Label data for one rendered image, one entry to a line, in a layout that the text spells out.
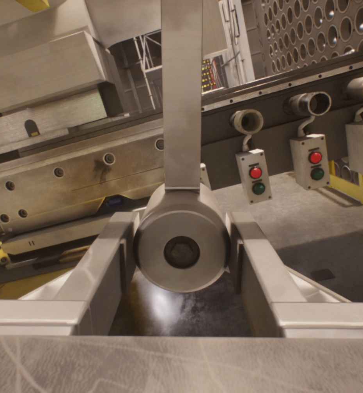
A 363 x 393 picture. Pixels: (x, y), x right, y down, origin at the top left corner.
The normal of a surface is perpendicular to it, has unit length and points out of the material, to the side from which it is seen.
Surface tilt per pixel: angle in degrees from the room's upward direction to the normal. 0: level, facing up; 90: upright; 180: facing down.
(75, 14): 68
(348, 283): 0
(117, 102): 90
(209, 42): 90
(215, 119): 90
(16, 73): 90
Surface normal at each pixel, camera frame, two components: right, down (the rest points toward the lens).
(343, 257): -0.26, -0.93
